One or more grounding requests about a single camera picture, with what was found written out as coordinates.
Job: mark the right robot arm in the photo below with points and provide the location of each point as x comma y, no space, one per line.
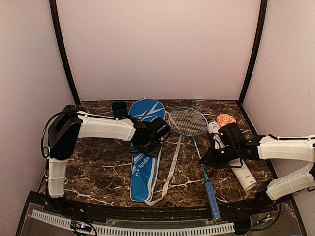
235,145

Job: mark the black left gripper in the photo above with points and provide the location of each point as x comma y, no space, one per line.
154,154

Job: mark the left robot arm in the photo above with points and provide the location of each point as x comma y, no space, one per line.
64,128

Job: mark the white slotted cable duct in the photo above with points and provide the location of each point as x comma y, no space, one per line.
131,229

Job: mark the dark green cup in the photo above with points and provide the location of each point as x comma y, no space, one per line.
119,109

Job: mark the white shuttlecock tube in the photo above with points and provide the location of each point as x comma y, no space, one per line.
240,169

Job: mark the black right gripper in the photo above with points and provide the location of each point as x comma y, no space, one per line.
211,159

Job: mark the blue racket bag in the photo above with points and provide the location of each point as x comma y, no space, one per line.
144,171

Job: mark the blue badminton racket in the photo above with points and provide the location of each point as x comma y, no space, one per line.
192,123

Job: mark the orange patterned bowl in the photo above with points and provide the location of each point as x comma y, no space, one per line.
224,119

